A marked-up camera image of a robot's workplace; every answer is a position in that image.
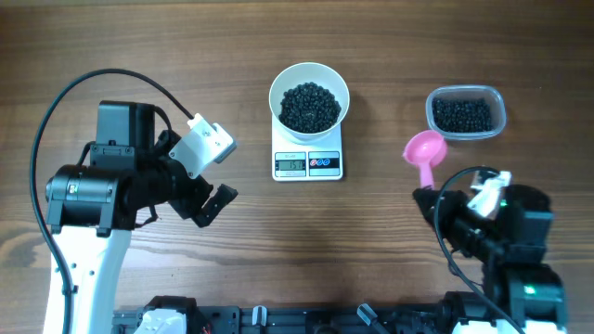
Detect pink plastic measuring scoop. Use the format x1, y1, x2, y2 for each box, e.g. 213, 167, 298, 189
402, 130, 447, 189

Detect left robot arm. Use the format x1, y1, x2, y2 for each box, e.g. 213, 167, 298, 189
44, 101, 238, 333

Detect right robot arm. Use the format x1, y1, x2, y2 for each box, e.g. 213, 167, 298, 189
413, 185, 567, 333

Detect white digital kitchen scale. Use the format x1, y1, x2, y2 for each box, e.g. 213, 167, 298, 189
271, 120, 343, 182

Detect black beans in bowl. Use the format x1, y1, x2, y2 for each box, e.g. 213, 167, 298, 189
278, 82, 342, 134

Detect white bowl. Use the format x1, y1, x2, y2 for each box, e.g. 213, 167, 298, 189
268, 62, 350, 140

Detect black peppercorns pile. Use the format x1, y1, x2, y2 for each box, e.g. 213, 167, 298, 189
432, 98, 494, 133

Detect clear plastic container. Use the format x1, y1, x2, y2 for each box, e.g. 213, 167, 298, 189
425, 84, 507, 141

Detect right black camera cable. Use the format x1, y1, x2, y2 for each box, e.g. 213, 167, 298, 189
432, 165, 528, 334

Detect black camera cable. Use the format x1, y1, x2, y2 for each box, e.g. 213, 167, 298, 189
432, 165, 528, 334
29, 68, 196, 334

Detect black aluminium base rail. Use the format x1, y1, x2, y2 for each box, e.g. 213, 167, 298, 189
111, 296, 462, 334

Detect left black camera cable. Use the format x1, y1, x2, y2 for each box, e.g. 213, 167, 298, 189
29, 68, 196, 334

